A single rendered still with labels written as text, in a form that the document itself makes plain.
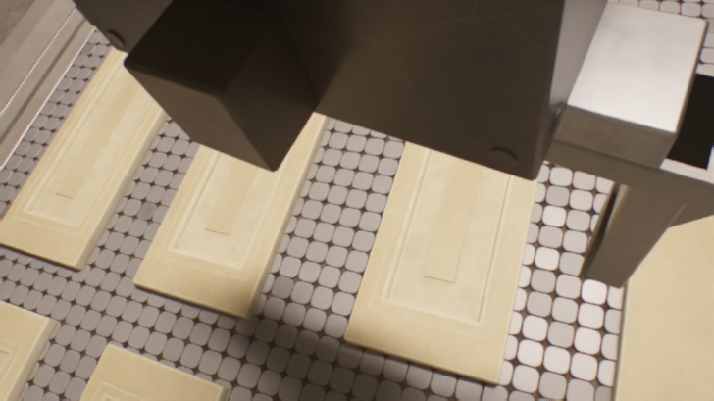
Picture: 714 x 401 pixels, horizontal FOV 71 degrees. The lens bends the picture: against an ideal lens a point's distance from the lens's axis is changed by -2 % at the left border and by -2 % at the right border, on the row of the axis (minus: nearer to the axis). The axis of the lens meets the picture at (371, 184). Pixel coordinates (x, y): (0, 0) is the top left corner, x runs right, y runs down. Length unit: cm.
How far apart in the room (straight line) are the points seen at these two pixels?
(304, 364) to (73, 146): 58
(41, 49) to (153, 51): 111
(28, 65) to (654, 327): 120
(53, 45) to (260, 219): 69
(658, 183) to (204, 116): 18
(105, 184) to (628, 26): 82
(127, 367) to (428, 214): 45
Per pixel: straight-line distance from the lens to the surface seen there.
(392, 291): 67
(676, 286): 69
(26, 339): 90
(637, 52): 23
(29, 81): 124
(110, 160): 96
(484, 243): 68
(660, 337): 66
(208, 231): 78
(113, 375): 79
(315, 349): 69
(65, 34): 128
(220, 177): 82
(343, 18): 16
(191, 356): 75
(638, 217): 28
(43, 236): 96
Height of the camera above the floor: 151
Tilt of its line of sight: 60 degrees down
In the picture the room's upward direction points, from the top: 23 degrees counter-clockwise
